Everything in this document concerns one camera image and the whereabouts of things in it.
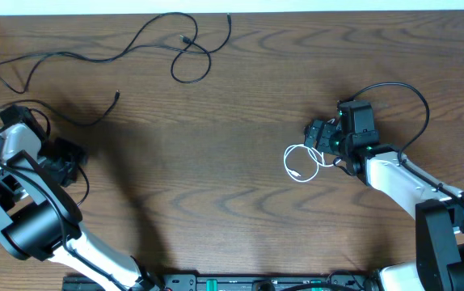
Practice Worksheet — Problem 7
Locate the white usb cable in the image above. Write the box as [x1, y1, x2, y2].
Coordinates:
[283, 144, 336, 183]

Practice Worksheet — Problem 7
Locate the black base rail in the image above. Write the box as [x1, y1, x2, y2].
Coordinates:
[61, 273, 382, 291]

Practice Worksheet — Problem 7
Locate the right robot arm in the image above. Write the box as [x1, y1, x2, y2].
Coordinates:
[304, 101, 464, 290]

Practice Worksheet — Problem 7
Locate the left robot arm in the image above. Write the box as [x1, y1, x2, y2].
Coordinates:
[0, 105, 165, 290]

